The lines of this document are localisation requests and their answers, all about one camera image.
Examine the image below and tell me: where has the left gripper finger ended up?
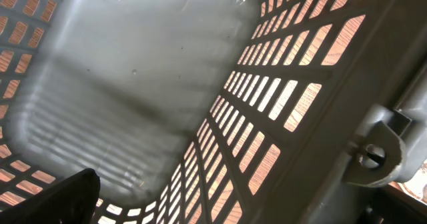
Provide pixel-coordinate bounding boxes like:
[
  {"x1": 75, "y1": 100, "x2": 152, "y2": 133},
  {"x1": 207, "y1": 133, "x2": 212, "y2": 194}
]
[{"x1": 1, "y1": 168, "x2": 101, "y2": 224}]

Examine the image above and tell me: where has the grey plastic mesh basket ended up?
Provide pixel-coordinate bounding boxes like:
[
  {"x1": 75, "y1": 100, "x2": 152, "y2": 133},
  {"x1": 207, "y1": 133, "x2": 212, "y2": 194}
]
[{"x1": 1, "y1": 0, "x2": 426, "y2": 223}]

